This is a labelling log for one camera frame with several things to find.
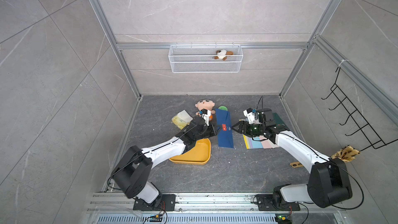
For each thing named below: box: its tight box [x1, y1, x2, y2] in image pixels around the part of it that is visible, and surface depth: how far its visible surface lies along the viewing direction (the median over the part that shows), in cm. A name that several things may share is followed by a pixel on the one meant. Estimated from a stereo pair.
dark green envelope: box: [272, 112, 289, 129], surface depth 109 cm
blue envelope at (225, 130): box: [215, 108, 234, 149], surface depth 85 cm
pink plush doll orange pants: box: [194, 99, 216, 122], surface depth 106 cm
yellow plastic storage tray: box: [168, 137, 212, 165], surface depth 88 cm
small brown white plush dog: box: [212, 49, 234, 61], surface depth 90 cm
